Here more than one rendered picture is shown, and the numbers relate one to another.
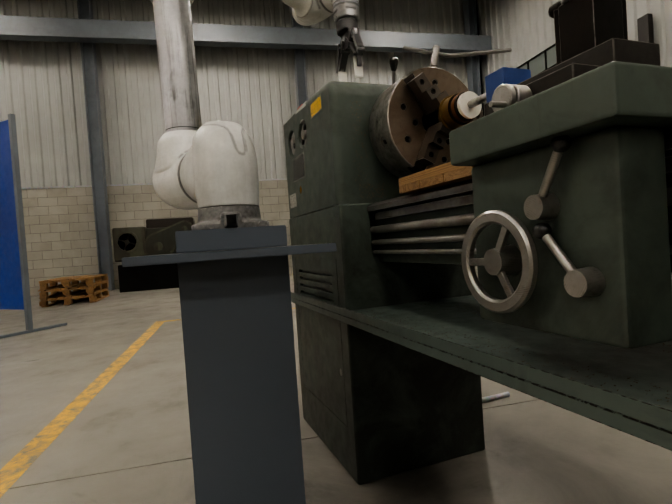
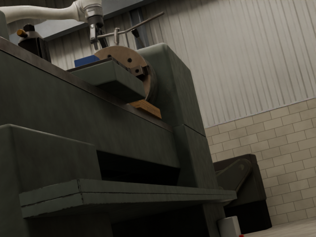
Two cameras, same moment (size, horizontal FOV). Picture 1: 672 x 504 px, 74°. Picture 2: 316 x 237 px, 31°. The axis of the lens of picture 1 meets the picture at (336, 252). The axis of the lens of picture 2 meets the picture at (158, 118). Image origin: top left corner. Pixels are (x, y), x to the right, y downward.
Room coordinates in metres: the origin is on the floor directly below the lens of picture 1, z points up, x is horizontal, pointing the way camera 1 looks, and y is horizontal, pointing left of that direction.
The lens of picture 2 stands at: (-0.52, -1.67, 0.46)
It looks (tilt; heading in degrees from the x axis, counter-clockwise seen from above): 11 degrees up; 33
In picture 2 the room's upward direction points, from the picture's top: 13 degrees counter-clockwise
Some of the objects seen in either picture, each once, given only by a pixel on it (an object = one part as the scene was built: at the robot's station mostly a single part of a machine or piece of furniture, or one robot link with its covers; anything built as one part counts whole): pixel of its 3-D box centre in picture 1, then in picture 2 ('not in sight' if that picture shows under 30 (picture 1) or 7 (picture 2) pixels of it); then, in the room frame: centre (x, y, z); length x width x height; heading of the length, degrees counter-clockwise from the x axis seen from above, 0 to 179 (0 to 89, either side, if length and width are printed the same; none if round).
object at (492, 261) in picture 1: (546, 239); not in sight; (0.65, -0.31, 0.73); 0.27 x 0.12 x 0.27; 21
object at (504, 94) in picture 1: (505, 99); not in sight; (0.67, -0.27, 0.95); 0.07 x 0.04 x 0.04; 111
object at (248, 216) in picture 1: (230, 218); not in sight; (1.13, 0.26, 0.83); 0.22 x 0.18 x 0.06; 15
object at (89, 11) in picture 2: (346, 14); (93, 13); (1.55, -0.09, 1.53); 0.09 x 0.09 x 0.06
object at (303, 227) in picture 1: (376, 321); (168, 232); (1.71, -0.14, 0.43); 0.60 x 0.48 x 0.86; 21
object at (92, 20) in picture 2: (347, 35); (96, 27); (1.55, -0.09, 1.46); 0.08 x 0.07 x 0.09; 21
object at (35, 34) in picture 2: not in sight; (30, 38); (0.74, -0.44, 1.14); 0.08 x 0.08 x 0.03
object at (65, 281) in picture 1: (76, 289); not in sight; (8.05, 4.72, 0.22); 1.25 x 0.86 x 0.44; 16
